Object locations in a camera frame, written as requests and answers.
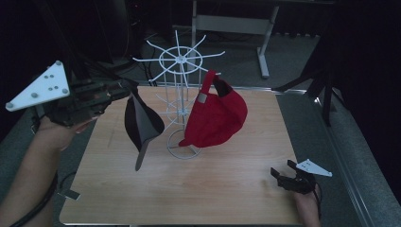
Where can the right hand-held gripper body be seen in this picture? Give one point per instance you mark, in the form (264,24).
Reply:
(299,181)

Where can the black tripod stand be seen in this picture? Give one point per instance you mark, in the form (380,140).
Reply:
(75,71)
(326,94)

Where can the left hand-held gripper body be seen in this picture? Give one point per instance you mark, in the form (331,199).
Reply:
(47,86)

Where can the person's left hand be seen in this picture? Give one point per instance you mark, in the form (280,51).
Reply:
(55,134)

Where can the person's right hand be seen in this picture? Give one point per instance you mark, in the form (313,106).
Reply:
(306,209)

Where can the grey metal desk frame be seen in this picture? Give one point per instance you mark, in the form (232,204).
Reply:
(233,24)

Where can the red baseball cap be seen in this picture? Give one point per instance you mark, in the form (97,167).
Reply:
(217,119)

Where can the grey sun visor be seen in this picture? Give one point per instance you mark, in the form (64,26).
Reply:
(142,123)

